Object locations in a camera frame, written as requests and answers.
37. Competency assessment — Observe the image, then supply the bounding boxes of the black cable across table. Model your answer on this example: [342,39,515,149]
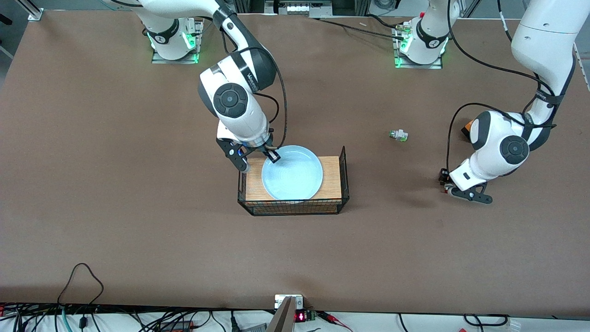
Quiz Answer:
[313,18,409,39]

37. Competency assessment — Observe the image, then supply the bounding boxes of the black wire basket rack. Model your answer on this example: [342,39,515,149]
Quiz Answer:
[237,146,350,216]

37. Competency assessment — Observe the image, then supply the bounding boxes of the aluminium frame rig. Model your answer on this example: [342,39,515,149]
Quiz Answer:
[233,0,370,18]

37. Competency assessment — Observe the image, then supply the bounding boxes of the red clip leads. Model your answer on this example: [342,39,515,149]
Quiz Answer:
[317,311,354,332]

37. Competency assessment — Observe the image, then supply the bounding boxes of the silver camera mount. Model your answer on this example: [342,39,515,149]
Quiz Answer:
[266,294,305,332]

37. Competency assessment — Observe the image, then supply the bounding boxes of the wooden board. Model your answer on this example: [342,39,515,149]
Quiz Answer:
[245,156,342,206]

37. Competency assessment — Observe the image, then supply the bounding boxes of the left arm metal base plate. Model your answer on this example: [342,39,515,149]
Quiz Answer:
[394,23,444,70]

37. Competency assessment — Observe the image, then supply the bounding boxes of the light blue round plate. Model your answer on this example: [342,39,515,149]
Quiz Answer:
[261,145,324,201]

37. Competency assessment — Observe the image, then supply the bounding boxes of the black looped cable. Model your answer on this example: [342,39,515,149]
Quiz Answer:
[57,263,105,308]

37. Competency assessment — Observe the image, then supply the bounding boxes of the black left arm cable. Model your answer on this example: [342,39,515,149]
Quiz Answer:
[445,0,559,175]

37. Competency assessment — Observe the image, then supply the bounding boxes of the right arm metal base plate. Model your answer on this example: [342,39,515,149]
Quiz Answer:
[151,20,200,65]

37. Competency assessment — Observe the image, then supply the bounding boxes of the tangled black cable bundle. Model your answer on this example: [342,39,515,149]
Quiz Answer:
[0,302,277,332]

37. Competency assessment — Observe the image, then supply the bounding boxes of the black coiled cable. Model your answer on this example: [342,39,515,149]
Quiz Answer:
[463,313,510,327]

